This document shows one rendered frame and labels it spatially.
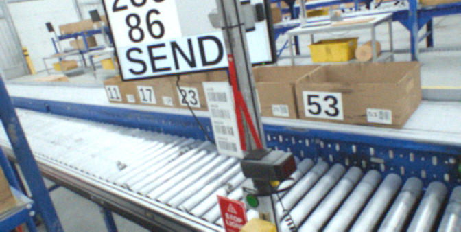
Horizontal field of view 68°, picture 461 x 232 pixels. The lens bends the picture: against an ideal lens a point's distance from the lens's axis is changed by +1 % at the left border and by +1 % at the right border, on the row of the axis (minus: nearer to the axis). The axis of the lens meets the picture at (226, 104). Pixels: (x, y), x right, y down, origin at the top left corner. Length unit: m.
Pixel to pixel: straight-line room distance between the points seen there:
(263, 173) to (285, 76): 1.10
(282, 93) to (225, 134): 0.65
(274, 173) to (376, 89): 0.66
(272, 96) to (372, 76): 0.44
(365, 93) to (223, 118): 0.63
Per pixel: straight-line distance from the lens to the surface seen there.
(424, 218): 1.14
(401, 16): 5.63
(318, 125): 1.39
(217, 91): 0.82
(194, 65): 0.94
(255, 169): 0.75
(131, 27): 1.03
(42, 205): 0.76
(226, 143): 0.87
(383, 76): 1.59
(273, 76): 1.83
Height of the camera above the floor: 1.42
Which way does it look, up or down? 17 degrees down
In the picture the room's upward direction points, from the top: 12 degrees counter-clockwise
